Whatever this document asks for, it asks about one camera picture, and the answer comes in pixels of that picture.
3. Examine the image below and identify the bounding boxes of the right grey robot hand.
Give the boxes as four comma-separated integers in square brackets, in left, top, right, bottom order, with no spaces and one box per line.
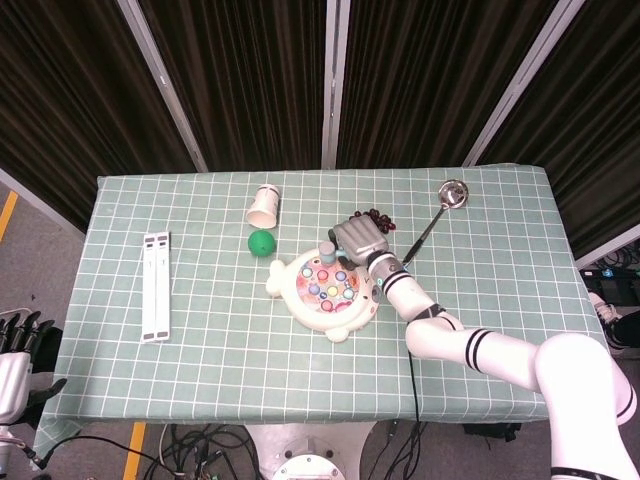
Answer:
[328,215,391,266]

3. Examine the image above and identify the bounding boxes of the left black-fingered robot hand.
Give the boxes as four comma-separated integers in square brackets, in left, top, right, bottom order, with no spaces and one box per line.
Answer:
[0,309,69,427]

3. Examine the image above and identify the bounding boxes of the light blue toy hammer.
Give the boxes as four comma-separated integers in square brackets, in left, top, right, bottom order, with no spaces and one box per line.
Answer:
[318,241,351,266]

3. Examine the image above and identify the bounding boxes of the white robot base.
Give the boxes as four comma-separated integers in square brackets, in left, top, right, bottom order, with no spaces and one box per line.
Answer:
[244,422,376,480]

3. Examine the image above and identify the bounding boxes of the white whack-a-mole toy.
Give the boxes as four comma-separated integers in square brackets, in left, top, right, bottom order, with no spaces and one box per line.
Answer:
[265,248,384,343]

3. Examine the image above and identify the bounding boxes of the dark red grape bunch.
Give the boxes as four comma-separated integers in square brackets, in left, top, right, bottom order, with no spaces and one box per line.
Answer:
[348,209,398,234]

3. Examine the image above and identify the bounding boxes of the green ball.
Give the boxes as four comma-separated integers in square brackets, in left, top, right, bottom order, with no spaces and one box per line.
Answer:
[247,229,278,259]

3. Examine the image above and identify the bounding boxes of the white paper cup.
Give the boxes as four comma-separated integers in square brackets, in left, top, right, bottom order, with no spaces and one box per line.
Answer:
[244,183,281,230]

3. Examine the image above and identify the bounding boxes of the green checked tablecloth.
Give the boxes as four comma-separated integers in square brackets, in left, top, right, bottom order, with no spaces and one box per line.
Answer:
[32,164,609,459]

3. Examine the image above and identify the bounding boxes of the dark pleated curtain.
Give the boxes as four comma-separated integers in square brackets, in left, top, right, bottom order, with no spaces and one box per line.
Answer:
[0,0,640,261]

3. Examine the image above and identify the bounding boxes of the black equipment box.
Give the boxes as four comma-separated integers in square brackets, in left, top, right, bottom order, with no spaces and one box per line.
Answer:
[579,267,640,301]

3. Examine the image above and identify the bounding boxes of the steel ladle black handle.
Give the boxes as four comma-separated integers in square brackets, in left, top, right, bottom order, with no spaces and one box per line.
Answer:
[402,179,470,265]

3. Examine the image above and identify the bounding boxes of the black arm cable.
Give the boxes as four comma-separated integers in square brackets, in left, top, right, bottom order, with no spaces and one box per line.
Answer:
[407,349,422,426]

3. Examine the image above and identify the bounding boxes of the white frame post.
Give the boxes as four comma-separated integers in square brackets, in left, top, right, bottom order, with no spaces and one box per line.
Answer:
[463,0,586,169]
[321,0,351,170]
[117,0,209,173]

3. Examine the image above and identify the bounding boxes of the white flat rail strip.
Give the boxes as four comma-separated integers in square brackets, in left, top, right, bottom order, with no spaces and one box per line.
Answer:
[141,231,172,344]

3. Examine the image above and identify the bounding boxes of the black floor cable bundle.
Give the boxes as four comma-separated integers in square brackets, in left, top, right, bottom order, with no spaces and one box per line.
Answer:
[29,423,261,480]

